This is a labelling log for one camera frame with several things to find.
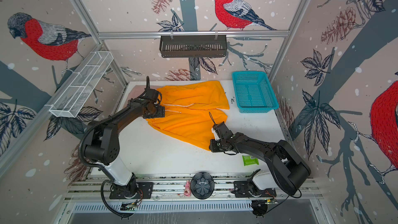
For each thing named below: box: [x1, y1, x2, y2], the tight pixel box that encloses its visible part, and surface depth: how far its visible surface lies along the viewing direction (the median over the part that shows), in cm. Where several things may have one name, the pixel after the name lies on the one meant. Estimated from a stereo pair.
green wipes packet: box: [242, 155, 260, 166], surface depth 84 cm
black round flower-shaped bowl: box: [190, 171, 216, 200], surface depth 75 cm
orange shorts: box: [145, 80, 231, 150], surface depth 103 cm
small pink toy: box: [183, 179, 192, 197], surface depth 73 cm
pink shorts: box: [125, 85, 147, 103], surface depth 113 cm
